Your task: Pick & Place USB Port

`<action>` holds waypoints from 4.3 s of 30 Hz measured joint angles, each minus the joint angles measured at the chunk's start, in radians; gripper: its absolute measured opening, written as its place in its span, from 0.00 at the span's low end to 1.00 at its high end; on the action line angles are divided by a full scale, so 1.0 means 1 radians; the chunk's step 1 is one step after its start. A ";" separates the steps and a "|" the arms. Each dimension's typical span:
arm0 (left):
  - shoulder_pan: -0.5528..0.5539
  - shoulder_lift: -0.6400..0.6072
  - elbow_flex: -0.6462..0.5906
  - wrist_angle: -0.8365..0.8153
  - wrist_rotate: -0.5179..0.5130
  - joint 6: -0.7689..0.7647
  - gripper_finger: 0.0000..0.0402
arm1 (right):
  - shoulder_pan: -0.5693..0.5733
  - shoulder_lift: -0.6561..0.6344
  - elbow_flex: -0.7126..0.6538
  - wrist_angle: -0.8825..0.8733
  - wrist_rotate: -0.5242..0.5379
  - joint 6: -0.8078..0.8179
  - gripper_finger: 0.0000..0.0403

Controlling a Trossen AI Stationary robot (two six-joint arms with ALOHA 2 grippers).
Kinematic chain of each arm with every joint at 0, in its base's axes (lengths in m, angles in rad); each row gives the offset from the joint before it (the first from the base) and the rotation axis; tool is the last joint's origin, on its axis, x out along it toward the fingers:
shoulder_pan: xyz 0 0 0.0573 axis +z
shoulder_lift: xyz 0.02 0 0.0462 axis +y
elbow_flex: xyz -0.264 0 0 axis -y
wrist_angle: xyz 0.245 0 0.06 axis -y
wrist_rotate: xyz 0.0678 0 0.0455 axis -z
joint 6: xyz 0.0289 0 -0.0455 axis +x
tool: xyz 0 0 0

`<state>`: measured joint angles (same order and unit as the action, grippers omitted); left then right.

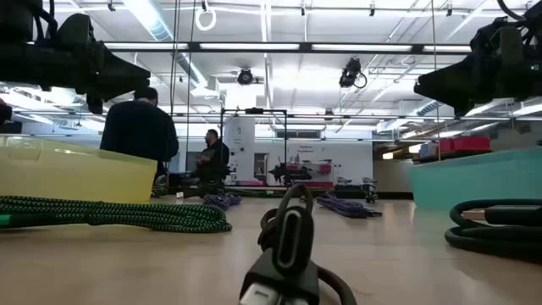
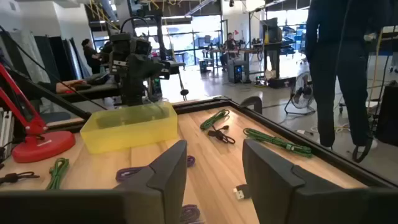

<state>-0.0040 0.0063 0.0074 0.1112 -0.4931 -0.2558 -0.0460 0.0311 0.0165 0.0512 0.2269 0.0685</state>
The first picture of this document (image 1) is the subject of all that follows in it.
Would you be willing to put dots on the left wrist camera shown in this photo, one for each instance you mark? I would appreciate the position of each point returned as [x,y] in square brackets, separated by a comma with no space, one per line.
[78,31]

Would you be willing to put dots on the yellow plastic bin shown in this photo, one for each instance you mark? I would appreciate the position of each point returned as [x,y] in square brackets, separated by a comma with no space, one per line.
[63,178]

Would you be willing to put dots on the red and black workbench equipment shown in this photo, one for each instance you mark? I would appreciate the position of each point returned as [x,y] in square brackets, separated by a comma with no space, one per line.
[296,173]

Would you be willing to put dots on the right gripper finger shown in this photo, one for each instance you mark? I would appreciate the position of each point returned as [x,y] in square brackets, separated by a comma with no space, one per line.
[444,84]

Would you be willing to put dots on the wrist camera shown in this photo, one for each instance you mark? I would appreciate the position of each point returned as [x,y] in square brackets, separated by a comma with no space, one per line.
[78,31]
[501,40]

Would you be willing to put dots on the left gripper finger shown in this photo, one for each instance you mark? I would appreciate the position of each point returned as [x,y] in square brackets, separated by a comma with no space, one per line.
[127,76]

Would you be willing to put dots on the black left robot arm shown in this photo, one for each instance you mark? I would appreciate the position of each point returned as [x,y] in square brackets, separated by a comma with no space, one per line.
[21,63]

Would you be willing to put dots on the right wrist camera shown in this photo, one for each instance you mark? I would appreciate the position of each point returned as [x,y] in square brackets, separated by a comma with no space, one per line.
[501,40]

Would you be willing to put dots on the teal plastic bin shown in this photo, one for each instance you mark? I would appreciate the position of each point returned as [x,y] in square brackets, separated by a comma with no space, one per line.
[474,182]

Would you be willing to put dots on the person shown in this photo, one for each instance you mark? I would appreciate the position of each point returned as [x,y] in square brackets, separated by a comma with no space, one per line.
[214,161]
[139,127]

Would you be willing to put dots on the black floor stand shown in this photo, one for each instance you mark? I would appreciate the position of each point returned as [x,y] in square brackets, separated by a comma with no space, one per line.
[371,197]

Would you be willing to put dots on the red storage bins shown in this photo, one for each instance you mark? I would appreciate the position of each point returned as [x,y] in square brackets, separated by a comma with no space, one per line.
[466,144]

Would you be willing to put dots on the black overhead light bar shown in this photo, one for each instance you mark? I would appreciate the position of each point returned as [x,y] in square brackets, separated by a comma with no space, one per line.
[305,47]

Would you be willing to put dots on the black ceiling spotlight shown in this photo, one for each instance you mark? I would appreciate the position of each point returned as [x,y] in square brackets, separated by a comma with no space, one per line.
[245,77]
[349,74]

